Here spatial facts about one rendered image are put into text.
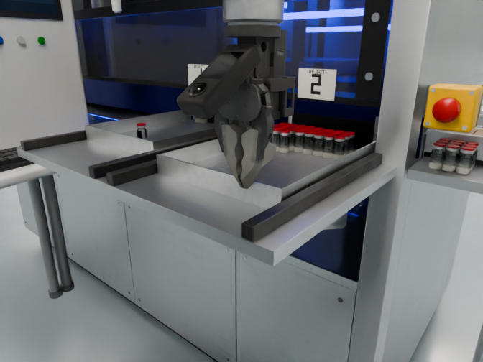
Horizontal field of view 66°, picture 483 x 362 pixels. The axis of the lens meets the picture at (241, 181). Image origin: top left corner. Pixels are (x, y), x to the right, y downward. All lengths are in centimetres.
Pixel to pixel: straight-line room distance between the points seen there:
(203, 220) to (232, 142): 11
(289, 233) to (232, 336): 84
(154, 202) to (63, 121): 84
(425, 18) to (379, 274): 49
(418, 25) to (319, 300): 63
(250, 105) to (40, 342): 147
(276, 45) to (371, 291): 57
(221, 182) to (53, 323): 139
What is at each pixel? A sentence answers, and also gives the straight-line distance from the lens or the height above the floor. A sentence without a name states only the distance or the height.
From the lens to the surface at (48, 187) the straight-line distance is 148.
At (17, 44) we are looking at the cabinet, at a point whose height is 110.
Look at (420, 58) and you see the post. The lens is 72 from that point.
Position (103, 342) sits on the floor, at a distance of 168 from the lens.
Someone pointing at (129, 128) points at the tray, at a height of 89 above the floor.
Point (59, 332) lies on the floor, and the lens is 178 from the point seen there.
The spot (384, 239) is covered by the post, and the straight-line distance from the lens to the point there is 81.
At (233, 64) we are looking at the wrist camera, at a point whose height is 107.
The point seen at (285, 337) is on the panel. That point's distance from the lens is 110.
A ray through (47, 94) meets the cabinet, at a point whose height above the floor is 95.
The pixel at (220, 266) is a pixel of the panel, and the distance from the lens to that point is 114.
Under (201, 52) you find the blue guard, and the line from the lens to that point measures 99.
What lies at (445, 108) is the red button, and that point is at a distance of 68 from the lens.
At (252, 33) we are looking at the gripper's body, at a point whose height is 111.
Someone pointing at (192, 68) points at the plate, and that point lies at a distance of 102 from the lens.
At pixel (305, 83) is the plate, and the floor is 102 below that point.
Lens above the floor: 109
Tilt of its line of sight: 20 degrees down
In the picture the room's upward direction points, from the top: straight up
